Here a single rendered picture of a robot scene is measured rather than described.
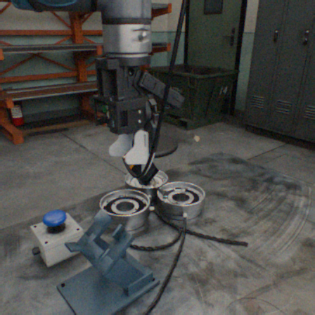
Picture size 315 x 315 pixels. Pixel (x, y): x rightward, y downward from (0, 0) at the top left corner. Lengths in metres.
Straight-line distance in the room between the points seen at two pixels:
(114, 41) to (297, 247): 0.48
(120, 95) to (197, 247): 0.31
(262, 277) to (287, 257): 0.08
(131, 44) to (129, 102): 0.08
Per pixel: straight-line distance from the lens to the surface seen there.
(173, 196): 0.68
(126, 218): 0.59
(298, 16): 3.46
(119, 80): 0.48
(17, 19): 4.35
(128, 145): 0.56
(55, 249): 0.55
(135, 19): 0.47
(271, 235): 0.64
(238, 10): 4.47
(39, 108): 4.47
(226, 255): 0.57
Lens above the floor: 1.17
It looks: 25 degrees down
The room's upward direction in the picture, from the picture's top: straight up
